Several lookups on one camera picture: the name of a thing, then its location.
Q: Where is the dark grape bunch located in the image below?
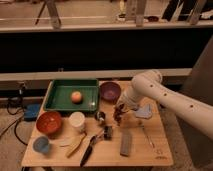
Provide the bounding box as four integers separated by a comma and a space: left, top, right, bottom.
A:
113, 104, 124, 125

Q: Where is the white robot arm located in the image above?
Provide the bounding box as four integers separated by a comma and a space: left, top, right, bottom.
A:
116, 70, 213, 140

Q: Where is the white plastic cup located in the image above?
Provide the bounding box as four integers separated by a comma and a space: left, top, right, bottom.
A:
69, 112, 85, 132

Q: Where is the small blue cup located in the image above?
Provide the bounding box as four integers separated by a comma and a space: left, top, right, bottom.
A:
33, 136, 50, 154

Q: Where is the purple bowl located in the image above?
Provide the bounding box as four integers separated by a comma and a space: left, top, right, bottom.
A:
100, 81, 121, 103

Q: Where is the small round metal object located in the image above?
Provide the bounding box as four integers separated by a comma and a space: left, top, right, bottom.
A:
95, 111, 106, 122

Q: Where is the peach fruit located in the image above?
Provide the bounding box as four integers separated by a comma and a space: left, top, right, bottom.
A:
70, 91, 83, 104

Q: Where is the black binder clip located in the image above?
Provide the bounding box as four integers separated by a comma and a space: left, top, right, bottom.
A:
104, 126, 113, 140

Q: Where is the grey blue cloth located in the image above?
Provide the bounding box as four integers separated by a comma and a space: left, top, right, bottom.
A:
134, 104, 152, 119

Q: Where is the green plastic tray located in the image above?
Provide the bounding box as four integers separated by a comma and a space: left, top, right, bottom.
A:
44, 79, 99, 113

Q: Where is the grey sharpening block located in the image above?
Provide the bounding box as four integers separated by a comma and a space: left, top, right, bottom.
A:
120, 131, 132, 156

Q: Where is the red-orange bowl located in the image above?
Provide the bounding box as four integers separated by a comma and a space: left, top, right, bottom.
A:
36, 111, 62, 135

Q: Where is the blue power box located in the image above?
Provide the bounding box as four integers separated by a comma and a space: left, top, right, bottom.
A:
24, 104, 41, 121

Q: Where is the wooden handled utensil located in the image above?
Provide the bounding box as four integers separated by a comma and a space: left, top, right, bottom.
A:
65, 133, 86, 158

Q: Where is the black handled knife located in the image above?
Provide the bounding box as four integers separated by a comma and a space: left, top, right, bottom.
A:
80, 133, 102, 167

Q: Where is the black cable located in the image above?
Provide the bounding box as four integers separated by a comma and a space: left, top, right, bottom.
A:
0, 98, 29, 147

